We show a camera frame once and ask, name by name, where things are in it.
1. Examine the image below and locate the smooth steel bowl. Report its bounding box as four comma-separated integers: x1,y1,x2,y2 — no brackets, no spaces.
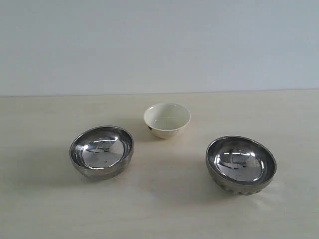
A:
69,125,134,180

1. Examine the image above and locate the white ceramic bowl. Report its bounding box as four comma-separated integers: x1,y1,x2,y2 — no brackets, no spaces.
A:
143,103,191,139

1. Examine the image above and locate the ribbed steel bowl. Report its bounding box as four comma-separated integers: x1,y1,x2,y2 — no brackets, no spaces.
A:
205,135,277,196

